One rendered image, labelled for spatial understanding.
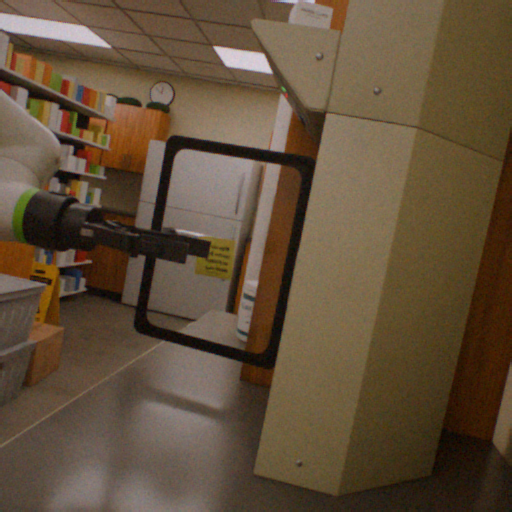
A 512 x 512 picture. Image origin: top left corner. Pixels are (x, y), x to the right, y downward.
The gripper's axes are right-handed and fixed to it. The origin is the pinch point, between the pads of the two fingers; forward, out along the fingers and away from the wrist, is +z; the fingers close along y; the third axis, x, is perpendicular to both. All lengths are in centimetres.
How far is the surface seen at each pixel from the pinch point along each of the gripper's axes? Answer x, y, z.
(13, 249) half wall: 46, 237, -177
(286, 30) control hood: -30.5, -14.2, 10.3
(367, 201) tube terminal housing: -11.8, -14.2, 24.3
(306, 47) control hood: -28.8, -14.2, 13.1
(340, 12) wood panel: -47, 23, 14
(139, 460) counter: 25.6, -18.4, 3.2
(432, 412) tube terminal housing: 15.4, -2.6, 39.9
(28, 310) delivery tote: 68, 186, -131
